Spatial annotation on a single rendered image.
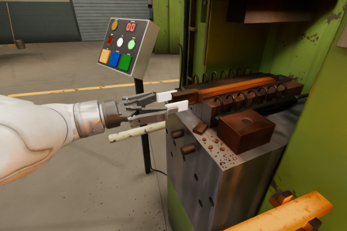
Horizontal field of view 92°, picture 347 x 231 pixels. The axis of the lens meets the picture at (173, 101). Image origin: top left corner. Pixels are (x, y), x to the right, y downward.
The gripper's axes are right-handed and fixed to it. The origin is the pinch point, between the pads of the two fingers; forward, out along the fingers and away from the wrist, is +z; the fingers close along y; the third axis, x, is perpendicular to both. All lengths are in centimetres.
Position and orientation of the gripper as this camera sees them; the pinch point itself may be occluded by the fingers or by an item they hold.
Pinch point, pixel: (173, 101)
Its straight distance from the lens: 51.6
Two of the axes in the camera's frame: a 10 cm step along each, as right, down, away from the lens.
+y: 4.0, 4.4, -8.0
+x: 0.0, -8.8, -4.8
